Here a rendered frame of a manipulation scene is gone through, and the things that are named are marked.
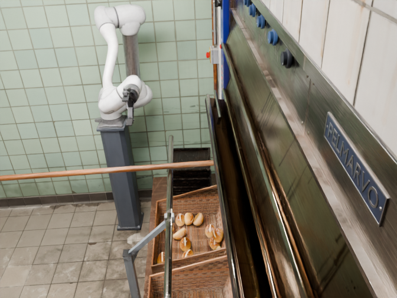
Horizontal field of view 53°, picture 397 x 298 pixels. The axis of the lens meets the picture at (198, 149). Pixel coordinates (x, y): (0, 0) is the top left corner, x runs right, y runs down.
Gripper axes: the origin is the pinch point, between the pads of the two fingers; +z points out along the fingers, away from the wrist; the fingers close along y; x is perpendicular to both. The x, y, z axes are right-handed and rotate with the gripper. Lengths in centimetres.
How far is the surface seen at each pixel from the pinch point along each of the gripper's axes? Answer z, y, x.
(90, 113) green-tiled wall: -118, 57, 50
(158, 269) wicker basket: 32, 79, -9
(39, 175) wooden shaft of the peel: 8, 29, 49
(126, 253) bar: 43, 54, 4
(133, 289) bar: 44, 78, 3
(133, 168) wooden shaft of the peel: 7.6, 29.1, 0.2
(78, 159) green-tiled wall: -118, 101, 69
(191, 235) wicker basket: -4, 90, -27
